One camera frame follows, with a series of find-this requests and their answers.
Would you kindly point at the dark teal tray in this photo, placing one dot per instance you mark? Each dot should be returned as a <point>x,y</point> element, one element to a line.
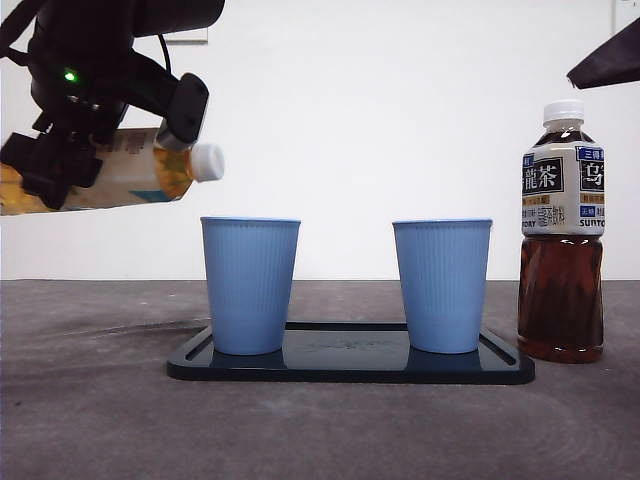
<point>345,367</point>

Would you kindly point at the ribbed blue cup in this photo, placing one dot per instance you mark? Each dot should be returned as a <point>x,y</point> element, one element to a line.
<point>442,285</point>
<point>249,285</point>

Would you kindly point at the pale tea bottle white label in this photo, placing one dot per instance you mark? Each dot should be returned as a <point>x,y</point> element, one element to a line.
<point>170,175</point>

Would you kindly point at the dark oolong tea bottle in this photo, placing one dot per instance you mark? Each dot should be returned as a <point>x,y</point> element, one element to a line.
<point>560,300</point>

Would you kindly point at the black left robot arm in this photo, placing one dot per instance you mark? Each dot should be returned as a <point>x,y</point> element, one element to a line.
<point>90,50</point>

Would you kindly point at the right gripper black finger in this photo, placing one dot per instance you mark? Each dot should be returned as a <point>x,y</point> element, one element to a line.
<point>615,62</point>

